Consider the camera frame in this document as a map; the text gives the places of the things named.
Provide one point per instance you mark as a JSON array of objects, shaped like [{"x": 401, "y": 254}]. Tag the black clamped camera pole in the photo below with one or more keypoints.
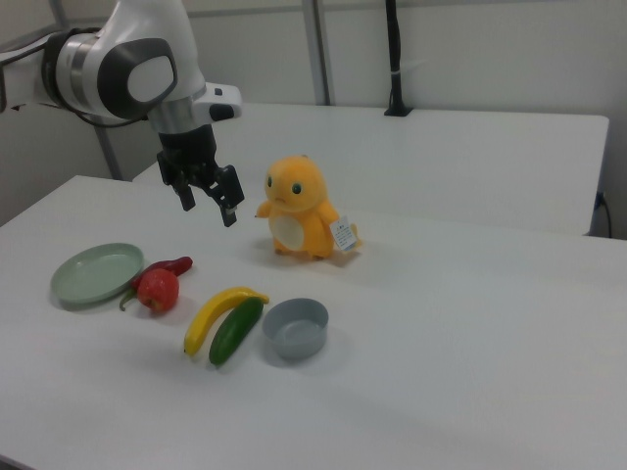
[{"x": 393, "y": 49}]

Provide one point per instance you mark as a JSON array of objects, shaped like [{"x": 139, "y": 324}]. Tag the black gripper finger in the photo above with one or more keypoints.
[
  {"x": 230, "y": 191},
  {"x": 185, "y": 196}
]

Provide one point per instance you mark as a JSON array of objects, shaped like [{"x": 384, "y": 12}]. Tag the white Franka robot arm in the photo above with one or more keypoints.
[{"x": 147, "y": 19}]

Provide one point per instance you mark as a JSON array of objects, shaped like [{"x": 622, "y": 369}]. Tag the red chili pepper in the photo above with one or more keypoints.
[{"x": 176, "y": 265}]

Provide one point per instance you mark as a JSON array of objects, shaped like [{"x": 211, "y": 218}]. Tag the green cucumber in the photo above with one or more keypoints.
[{"x": 235, "y": 330}]

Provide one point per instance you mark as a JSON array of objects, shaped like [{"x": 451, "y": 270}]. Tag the grey round bowl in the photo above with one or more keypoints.
[{"x": 294, "y": 343}]

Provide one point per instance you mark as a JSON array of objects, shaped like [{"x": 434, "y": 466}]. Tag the red apple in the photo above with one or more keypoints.
[{"x": 158, "y": 291}]

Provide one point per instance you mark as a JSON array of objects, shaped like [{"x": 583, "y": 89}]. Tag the orange plush dinosaur toy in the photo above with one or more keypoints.
[{"x": 303, "y": 215}]

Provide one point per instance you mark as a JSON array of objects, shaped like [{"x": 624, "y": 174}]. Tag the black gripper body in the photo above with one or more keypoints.
[{"x": 188, "y": 156}]

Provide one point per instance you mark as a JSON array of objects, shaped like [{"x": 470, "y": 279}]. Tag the pale green plate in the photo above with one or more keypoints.
[{"x": 93, "y": 276}]

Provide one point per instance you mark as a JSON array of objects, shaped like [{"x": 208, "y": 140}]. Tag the yellow banana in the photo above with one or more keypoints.
[{"x": 215, "y": 306}]

